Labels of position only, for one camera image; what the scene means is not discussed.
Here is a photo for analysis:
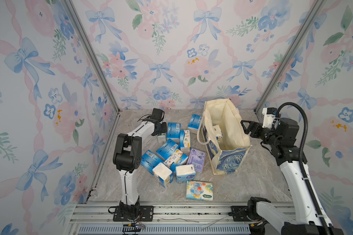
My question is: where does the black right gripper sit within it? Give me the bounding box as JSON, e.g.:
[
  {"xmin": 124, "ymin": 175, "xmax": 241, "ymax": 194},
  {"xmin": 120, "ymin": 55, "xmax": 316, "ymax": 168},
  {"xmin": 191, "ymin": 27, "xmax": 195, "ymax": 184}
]
[{"xmin": 241, "ymin": 119, "xmax": 280, "ymax": 148}]

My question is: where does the cream canvas bag starry print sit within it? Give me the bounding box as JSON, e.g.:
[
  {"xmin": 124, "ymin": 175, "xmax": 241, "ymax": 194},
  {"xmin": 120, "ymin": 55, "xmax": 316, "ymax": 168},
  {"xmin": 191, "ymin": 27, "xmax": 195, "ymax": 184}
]
[{"xmin": 197, "ymin": 99, "xmax": 251, "ymax": 175}]

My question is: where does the white tissue pack cartoon blue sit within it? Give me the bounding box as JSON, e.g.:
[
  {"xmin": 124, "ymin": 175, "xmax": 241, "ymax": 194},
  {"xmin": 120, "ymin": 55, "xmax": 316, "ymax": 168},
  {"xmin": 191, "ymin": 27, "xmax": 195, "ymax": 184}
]
[{"xmin": 175, "ymin": 164, "xmax": 196, "ymax": 183}]

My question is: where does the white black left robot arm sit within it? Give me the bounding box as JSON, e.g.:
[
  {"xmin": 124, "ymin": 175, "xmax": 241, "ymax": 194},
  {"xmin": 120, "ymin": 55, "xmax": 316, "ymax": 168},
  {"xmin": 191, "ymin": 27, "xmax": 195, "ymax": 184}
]
[{"xmin": 113, "ymin": 108, "xmax": 167, "ymax": 207}]

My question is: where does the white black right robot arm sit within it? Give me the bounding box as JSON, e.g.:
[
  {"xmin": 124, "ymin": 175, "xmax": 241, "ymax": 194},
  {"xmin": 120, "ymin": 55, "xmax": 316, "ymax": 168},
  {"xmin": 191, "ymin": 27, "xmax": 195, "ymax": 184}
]
[{"xmin": 239, "ymin": 117, "xmax": 343, "ymax": 235}]

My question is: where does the blue tissue pack near bag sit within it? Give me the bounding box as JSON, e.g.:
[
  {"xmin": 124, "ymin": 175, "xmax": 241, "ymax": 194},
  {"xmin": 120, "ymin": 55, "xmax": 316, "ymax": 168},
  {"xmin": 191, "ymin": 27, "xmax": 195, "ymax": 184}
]
[{"xmin": 187, "ymin": 114, "xmax": 202, "ymax": 134}]

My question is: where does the blue tissue pack barcode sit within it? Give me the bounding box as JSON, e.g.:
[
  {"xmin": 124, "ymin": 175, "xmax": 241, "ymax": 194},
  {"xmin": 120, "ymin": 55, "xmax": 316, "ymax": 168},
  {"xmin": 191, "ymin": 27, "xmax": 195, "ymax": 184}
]
[{"xmin": 166, "ymin": 122, "xmax": 181, "ymax": 143}]

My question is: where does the blue tissue pack centre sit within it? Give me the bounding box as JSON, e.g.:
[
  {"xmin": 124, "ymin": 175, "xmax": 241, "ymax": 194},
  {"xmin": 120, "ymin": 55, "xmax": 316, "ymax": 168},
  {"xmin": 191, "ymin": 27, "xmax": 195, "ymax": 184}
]
[{"xmin": 156, "ymin": 139, "xmax": 180, "ymax": 161}]

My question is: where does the floral orange blue tissue pack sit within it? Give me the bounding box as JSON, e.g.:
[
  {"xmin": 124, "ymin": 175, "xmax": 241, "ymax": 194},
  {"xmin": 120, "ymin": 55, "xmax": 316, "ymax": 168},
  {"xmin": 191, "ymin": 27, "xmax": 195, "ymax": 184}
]
[{"xmin": 163, "ymin": 149, "xmax": 188, "ymax": 172}]

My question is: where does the blue tissue pack left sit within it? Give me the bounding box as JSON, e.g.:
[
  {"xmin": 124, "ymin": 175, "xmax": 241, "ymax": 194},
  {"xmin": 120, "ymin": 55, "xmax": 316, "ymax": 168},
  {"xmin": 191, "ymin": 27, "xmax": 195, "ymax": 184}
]
[{"xmin": 141, "ymin": 150, "xmax": 163, "ymax": 175}]

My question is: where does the white blue tissue pack front-left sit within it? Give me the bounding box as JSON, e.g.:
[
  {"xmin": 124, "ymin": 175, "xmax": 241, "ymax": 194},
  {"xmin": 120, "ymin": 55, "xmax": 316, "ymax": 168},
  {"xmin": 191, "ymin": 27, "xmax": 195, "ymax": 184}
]
[{"xmin": 153, "ymin": 163, "xmax": 173, "ymax": 188}]

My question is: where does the purple tissue pack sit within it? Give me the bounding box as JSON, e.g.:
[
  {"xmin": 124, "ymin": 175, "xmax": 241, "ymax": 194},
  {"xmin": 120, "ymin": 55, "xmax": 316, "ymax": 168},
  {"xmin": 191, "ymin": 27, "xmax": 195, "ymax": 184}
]
[{"xmin": 187, "ymin": 148, "xmax": 206, "ymax": 173}]

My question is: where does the colourful cartoon tissue pack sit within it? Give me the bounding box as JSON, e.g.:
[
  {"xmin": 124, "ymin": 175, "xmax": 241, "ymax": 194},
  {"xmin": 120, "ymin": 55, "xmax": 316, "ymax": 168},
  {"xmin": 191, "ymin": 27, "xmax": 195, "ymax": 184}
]
[{"xmin": 186, "ymin": 181, "xmax": 213, "ymax": 201}]

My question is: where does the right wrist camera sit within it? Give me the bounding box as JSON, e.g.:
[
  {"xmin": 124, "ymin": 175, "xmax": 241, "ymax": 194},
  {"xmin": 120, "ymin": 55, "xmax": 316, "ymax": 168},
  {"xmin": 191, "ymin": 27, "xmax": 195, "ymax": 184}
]
[{"xmin": 262, "ymin": 107, "xmax": 278, "ymax": 129}]

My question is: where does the black corrugated cable conduit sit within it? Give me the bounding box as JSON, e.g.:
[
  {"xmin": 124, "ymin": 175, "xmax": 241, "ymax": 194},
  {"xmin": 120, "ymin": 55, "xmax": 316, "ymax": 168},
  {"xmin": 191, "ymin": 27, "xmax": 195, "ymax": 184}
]
[{"xmin": 274, "ymin": 102, "xmax": 337, "ymax": 235}]

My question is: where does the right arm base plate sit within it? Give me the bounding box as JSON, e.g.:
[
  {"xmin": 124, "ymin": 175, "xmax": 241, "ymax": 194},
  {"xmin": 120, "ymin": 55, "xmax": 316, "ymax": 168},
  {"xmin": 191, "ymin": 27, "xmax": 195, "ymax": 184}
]
[{"xmin": 228, "ymin": 206, "xmax": 251, "ymax": 222}]

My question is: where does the left aluminium corner post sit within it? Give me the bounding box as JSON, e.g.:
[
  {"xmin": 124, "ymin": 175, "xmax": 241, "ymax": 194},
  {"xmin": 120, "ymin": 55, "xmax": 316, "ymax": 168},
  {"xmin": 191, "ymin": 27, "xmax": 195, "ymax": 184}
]
[{"xmin": 61, "ymin": 0, "xmax": 120, "ymax": 115}]

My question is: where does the aluminium corner post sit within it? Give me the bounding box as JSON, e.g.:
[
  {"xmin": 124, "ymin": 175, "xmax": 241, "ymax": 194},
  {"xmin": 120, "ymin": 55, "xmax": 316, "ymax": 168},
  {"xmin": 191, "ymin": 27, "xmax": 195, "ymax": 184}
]
[
  {"xmin": 254, "ymin": 0, "xmax": 325, "ymax": 117},
  {"xmin": 61, "ymin": 0, "xmax": 120, "ymax": 115}
]

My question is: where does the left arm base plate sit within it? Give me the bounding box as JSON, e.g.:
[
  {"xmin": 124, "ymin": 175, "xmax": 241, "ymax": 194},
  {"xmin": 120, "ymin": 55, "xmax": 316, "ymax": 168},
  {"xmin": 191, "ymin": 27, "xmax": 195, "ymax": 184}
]
[{"xmin": 111, "ymin": 205, "xmax": 154, "ymax": 222}]

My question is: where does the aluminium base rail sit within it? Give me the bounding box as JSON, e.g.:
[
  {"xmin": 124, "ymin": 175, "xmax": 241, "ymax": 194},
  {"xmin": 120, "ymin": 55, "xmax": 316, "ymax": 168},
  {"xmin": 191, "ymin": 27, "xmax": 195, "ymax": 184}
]
[{"xmin": 69, "ymin": 201, "xmax": 247, "ymax": 225}]

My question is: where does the grey slotted cable duct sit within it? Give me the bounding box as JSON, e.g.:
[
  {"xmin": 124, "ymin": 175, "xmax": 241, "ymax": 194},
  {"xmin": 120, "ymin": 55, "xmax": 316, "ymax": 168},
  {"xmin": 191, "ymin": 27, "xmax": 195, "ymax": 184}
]
[{"xmin": 77, "ymin": 224, "xmax": 251, "ymax": 235}]

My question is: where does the right aluminium corner post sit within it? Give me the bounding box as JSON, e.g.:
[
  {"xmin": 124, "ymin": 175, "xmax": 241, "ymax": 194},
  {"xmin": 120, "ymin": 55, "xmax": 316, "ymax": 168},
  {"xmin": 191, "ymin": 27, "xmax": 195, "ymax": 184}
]
[{"xmin": 254, "ymin": 0, "xmax": 325, "ymax": 117}]

